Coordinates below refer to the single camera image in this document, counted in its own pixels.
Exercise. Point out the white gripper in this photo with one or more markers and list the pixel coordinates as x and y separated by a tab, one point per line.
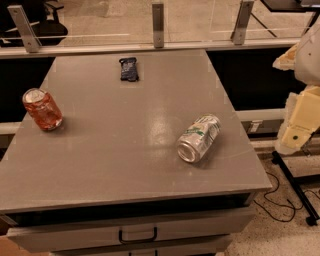
309	61

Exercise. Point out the red coke can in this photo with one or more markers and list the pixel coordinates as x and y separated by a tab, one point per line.
42	108

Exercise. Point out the silver green soda can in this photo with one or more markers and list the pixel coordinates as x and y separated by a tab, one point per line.
194	143

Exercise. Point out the dark blue rxbar wrapper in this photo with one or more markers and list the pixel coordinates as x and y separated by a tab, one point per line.
129	69

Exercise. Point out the black stand leg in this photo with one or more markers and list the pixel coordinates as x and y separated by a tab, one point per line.
296	183

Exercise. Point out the grey lower drawer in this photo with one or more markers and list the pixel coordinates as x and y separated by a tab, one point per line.
177	247

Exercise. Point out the grey drawer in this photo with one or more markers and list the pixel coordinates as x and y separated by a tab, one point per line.
177	247
105	232

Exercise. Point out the grey top drawer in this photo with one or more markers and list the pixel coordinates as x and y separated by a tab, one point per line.
105	232

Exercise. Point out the black office chair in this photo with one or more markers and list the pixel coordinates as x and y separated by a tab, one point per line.
43	18

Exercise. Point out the right metal railing bracket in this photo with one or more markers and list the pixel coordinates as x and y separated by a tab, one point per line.
239	32

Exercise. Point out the metal railing bracket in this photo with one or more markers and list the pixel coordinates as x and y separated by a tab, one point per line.
239	32
158	24
30	41

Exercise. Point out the middle metal railing bracket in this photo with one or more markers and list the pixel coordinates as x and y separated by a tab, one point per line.
158	24

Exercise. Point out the black drawer handle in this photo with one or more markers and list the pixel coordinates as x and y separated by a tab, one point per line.
137	237

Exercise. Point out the left metal railing bracket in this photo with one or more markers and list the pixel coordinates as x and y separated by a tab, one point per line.
30	41

